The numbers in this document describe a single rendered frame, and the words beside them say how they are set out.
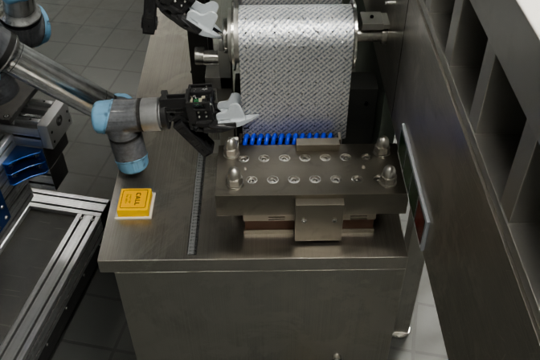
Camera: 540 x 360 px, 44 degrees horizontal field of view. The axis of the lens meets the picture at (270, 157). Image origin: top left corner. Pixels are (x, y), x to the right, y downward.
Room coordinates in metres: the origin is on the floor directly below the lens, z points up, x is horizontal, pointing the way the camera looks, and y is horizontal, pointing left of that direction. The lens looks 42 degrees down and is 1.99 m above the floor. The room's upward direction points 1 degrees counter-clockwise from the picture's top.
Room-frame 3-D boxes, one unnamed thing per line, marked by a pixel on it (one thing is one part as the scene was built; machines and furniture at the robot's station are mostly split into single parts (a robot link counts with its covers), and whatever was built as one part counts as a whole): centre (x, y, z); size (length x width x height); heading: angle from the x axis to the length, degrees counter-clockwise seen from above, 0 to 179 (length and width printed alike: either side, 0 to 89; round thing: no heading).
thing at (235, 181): (1.00, 0.07, 1.05); 0.04 x 0.04 x 0.04
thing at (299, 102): (1.16, -0.06, 1.11); 0.23 x 0.01 x 0.18; 90
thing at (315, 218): (0.95, -0.10, 0.96); 0.10 x 0.03 x 0.11; 90
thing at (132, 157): (1.18, 0.33, 0.98); 0.11 x 0.08 x 0.11; 16
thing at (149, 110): (1.17, 0.26, 1.09); 0.08 x 0.05 x 0.08; 179
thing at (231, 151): (1.09, 0.08, 1.05); 0.04 x 0.04 x 0.04
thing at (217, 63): (1.26, 0.12, 1.05); 0.06 x 0.05 x 0.31; 90
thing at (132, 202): (1.06, 0.31, 0.91); 0.07 x 0.07 x 0.02; 0
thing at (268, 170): (1.04, -0.09, 1.00); 0.40 x 0.16 x 0.06; 90
